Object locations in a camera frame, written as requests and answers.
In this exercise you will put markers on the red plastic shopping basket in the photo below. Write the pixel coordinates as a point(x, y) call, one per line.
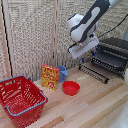
point(20, 100)

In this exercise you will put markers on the black oven tray rack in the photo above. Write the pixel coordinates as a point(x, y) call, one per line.
point(94, 73)

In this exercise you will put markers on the blue mug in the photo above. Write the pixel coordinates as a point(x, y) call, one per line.
point(63, 74)

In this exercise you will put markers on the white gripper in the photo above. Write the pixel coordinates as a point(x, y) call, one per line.
point(83, 48)

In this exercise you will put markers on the woven folding screen panel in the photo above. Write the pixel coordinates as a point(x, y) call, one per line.
point(113, 20)
point(28, 36)
point(65, 36)

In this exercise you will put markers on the black toaster oven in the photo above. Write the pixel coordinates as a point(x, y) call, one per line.
point(111, 55)

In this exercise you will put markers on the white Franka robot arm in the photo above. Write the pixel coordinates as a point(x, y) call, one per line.
point(85, 23)

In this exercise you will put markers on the red bowl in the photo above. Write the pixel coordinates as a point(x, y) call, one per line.
point(71, 88)

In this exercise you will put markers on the yellow and red food box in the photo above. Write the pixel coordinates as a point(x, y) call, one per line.
point(50, 77)

